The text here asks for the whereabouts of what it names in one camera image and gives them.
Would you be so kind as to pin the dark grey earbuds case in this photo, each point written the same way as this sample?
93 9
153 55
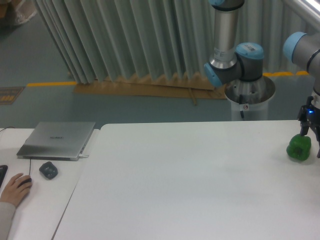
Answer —
48 170

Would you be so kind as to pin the floor warning sticker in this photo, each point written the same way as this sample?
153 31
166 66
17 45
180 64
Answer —
9 94

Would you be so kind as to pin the grey sleeved forearm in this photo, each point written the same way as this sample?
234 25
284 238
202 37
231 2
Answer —
7 212

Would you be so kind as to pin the white side table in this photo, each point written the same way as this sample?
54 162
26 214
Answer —
39 214

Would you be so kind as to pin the black computer mouse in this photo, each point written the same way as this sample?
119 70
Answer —
24 184

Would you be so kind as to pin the cardboard box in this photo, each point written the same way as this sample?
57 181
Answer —
4 4

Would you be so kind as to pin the brown cardboard sheet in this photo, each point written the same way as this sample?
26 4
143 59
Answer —
194 88

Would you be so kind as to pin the silver closed laptop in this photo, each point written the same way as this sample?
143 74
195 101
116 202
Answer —
57 140

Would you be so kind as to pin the person's hand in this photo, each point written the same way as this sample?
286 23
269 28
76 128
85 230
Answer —
11 194

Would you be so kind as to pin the clear plastic bag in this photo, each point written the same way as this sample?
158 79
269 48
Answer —
21 12

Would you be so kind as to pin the green bell pepper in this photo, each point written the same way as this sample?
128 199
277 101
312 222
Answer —
299 147

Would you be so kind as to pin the pale green pleated curtain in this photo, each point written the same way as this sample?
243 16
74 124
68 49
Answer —
101 39

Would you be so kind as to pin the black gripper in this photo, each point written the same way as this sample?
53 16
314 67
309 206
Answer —
310 110

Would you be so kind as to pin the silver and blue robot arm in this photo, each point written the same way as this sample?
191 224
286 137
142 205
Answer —
240 69

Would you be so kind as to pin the white laptop plug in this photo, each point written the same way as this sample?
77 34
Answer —
82 156

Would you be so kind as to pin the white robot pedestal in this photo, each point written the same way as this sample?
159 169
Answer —
249 101

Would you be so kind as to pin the black keyboard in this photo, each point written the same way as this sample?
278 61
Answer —
3 171

